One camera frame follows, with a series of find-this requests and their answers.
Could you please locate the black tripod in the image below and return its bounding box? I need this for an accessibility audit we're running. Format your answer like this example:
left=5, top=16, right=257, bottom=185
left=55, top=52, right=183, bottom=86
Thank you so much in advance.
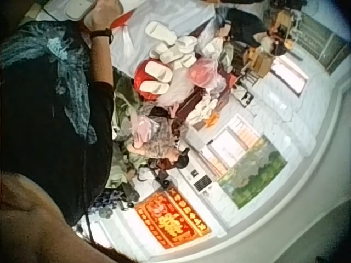
left=147, top=163, right=173, bottom=190

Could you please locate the heap of small white slippers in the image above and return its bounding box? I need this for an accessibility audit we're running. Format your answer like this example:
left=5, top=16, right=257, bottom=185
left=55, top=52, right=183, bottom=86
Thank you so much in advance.
left=185, top=96, right=220, bottom=124

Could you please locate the person's right hand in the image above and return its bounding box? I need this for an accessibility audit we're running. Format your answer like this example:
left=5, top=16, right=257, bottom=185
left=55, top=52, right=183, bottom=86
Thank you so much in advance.
left=83, top=0, right=124, bottom=31

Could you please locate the brown cardboard box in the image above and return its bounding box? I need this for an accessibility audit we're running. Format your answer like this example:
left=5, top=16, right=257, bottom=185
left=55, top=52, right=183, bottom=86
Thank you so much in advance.
left=245, top=47, right=275, bottom=78

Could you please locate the white slipper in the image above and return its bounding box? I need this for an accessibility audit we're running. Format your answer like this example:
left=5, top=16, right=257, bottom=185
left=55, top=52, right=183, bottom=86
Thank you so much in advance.
left=64, top=0, right=98, bottom=21

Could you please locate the pile of white slippers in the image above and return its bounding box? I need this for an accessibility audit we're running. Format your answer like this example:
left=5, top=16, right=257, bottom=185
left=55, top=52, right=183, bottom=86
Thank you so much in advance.
left=138, top=21, right=199, bottom=95

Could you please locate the dark wooden table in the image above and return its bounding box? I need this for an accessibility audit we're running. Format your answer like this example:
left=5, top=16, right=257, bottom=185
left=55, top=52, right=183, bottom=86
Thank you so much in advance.
left=174, top=88, right=210, bottom=123

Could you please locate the white standing air conditioner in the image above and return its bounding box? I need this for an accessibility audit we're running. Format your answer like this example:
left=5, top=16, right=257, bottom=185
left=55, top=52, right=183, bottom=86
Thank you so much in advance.
left=176, top=147, right=220, bottom=196

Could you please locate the pink clear plastic bag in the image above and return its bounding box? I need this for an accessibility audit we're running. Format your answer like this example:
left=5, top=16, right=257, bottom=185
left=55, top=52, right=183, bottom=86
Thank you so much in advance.
left=188, top=57, right=228, bottom=92

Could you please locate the glass door with orange panes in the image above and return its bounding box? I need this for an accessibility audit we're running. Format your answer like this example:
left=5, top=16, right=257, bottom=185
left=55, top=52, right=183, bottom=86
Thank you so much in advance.
left=199, top=114, right=262, bottom=179

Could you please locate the blue floral cloth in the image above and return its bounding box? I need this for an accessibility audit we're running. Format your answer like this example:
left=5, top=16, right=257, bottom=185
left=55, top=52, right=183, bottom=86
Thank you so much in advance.
left=89, top=189, right=131, bottom=219

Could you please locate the red and gold poster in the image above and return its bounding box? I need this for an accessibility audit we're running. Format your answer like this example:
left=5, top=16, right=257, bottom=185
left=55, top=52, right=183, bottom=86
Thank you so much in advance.
left=134, top=187, right=212, bottom=250

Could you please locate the red plastic bag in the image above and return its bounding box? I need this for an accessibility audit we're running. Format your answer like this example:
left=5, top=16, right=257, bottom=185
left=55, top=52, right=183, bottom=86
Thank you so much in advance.
left=133, top=58, right=177, bottom=101

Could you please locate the green landscape painting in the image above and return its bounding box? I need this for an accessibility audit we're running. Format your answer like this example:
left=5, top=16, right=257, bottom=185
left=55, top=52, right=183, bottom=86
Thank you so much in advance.
left=217, top=135, right=289, bottom=210

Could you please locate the heap of green cloth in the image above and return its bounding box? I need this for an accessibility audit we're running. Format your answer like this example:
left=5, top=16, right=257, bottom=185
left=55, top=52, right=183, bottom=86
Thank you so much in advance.
left=105, top=71, right=150, bottom=190

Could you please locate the black wrist band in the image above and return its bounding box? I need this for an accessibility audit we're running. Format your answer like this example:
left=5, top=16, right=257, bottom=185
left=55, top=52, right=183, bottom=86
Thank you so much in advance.
left=88, top=27, right=114, bottom=45

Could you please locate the yellow machine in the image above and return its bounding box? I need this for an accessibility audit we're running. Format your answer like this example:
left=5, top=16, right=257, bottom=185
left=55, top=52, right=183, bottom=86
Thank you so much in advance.
left=269, top=7, right=296, bottom=48

